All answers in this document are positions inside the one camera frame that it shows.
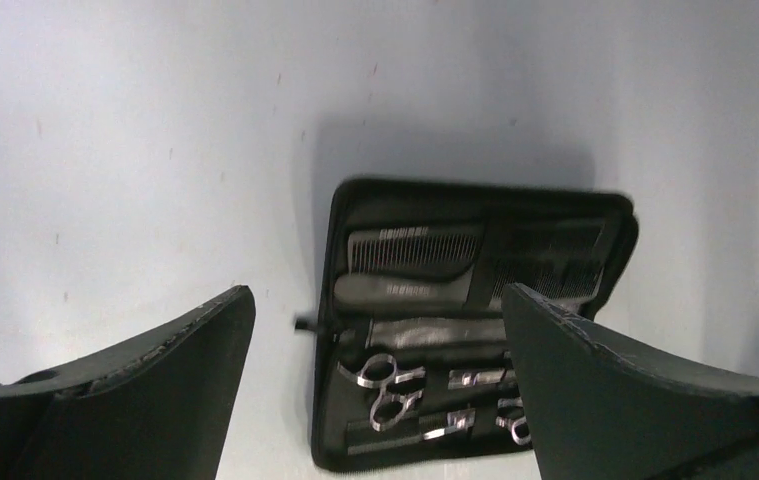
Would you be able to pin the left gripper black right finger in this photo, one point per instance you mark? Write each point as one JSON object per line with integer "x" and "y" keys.
{"x": 602, "y": 405}

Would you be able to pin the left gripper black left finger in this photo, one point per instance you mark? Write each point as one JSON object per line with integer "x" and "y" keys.
{"x": 155, "y": 406}

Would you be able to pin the black straight barber comb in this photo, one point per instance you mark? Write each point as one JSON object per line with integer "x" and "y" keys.
{"x": 563, "y": 259}

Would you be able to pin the black zippered tool case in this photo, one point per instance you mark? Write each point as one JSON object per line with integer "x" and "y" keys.
{"x": 441, "y": 340}

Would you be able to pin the black handled styling comb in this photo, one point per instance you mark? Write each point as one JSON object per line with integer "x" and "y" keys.
{"x": 386, "y": 292}

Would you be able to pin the silver thinning scissors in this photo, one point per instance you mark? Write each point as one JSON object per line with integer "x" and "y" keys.
{"x": 504, "y": 418}

